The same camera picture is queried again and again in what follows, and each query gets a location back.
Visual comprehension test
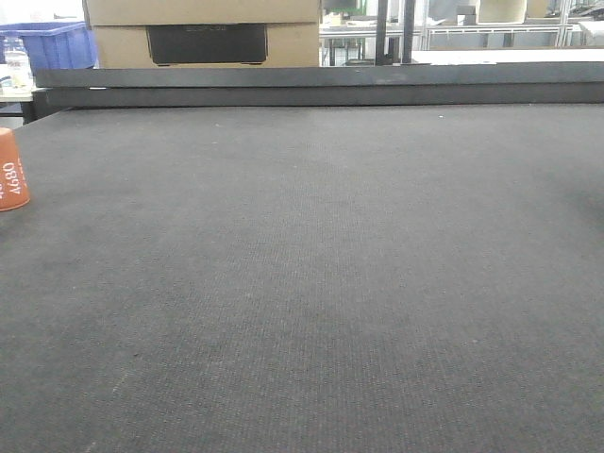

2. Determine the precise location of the lower cardboard box black print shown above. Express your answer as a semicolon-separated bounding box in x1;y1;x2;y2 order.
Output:
92;23;320;69

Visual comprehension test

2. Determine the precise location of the white background table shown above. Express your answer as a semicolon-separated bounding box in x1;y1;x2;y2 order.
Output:
412;47;604;66

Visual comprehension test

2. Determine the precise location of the blue plastic crate background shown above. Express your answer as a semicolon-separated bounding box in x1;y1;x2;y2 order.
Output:
1;21;97;73

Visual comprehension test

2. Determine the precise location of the upper cardboard box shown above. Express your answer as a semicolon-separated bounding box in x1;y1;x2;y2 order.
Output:
83;0;320;26

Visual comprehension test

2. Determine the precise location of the clear plastic bottle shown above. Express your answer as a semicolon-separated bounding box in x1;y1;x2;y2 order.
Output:
4;36;34;92

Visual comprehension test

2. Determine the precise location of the black vertical post left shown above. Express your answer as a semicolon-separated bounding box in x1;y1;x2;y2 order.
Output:
375;0;388;66

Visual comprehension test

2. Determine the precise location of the black vertical post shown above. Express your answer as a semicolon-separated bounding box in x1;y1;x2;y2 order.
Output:
375;0;388;66
401;0;416;64

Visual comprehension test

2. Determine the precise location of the black vertical post right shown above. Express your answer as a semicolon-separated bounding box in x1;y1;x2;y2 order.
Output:
401;0;416;64

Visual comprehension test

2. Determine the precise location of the dark grey table rail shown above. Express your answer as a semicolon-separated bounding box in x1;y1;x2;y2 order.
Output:
34;61;603;125

